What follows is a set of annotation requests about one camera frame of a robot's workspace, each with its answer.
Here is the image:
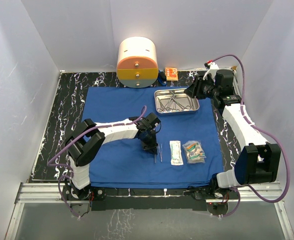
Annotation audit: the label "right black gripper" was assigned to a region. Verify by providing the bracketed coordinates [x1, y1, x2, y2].
[185, 75, 220, 100]

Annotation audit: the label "steel instrument tray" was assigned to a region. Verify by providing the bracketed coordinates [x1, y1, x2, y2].
[154, 88, 200, 116]

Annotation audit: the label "long white green pouch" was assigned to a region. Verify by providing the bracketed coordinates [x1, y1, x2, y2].
[169, 140, 184, 166]

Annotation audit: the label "blue surgical cloth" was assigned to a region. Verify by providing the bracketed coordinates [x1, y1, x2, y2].
[83, 87, 223, 189]

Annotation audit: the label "green clear supply packet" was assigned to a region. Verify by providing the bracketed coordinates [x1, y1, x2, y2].
[183, 142, 200, 164]

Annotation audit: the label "white blue supply packet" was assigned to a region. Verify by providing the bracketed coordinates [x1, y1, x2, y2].
[183, 140, 206, 163]

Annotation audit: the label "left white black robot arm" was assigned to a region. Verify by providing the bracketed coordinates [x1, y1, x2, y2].
[65, 113, 161, 200]

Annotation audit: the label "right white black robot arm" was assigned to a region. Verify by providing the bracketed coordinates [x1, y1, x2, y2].
[184, 69, 281, 199]

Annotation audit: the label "metal instruments in tray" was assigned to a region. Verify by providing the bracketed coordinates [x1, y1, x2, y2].
[156, 97, 191, 113]

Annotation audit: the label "small orange spiral notebook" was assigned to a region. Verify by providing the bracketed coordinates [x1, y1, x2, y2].
[164, 67, 179, 82]

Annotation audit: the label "blue black clip tool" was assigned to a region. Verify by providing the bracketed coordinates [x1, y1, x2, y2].
[157, 71, 167, 86]

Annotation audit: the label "round three-drawer storage box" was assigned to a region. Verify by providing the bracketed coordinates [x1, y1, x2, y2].
[116, 36, 159, 88]

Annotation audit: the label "aluminium frame rail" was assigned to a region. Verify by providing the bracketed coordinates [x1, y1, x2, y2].
[5, 183, 294, 240]

